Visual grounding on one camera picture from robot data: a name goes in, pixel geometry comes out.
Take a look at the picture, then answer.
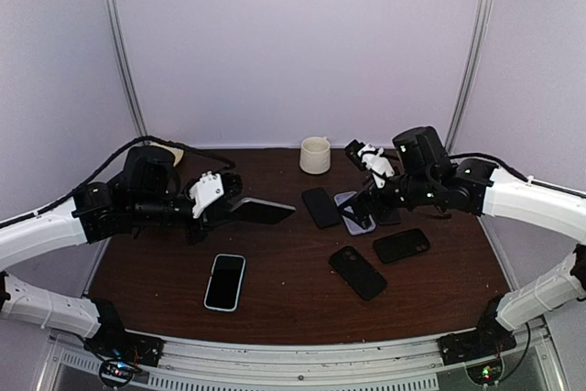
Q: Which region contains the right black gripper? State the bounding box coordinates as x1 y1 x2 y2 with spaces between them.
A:
337 167 438 230

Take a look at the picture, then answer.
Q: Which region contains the lilac silicone phone case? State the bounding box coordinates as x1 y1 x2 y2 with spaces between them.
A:
333 191 376 236

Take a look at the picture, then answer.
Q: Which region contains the black phone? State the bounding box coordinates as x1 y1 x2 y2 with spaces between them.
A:
230 197 297 225
301 187 342 229

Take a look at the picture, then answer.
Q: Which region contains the purple smartphone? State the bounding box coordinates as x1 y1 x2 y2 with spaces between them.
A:
375 210 402 226

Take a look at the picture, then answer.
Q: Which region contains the black phone case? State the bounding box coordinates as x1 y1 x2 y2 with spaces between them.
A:
373 228 431 264
329 245 387 300

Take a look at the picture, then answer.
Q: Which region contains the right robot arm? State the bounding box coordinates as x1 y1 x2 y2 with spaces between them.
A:
344 126 585 356

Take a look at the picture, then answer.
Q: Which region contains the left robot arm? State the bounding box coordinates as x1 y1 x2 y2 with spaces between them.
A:
1 145 242 358

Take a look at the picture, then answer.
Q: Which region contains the phone in light-blue case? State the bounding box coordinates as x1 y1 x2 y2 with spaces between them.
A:
203 254 246 312

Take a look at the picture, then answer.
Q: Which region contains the cream textured mug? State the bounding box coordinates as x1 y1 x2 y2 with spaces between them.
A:
299 136 331 175

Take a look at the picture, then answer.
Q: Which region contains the beige ceramic plate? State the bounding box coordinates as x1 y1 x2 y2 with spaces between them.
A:
156 144 185 167

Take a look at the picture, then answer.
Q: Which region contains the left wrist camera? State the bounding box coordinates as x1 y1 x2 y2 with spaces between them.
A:
186 171 243 219

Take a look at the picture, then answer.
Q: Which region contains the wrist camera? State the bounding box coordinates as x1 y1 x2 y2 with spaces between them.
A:
344 139 395 189
186 171 243 219

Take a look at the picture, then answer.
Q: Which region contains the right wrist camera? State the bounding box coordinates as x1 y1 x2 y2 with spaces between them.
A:
344 139 395 189

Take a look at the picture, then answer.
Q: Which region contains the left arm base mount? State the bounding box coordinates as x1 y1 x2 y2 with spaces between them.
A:
83 332 164 367

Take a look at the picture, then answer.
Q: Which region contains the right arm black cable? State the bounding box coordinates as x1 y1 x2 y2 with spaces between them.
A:
450 151 586 200

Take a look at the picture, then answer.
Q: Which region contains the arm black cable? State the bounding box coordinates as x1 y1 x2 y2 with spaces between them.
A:
0 135 237 227
450 151 586 200

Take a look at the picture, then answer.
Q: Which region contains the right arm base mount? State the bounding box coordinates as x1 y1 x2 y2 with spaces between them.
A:
438 329 517 365

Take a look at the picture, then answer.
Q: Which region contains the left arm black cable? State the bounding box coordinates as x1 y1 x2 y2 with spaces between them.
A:
0 135 237 227

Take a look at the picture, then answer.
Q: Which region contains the right aluminium corner post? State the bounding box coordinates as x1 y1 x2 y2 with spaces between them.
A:
445 0 494 152

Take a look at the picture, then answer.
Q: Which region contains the aluminium corner post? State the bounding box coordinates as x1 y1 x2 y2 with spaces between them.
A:
104 0 147 136
445 0 494 152

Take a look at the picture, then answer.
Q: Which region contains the left aluminium corner post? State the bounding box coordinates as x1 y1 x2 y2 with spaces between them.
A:
104 0 147 136

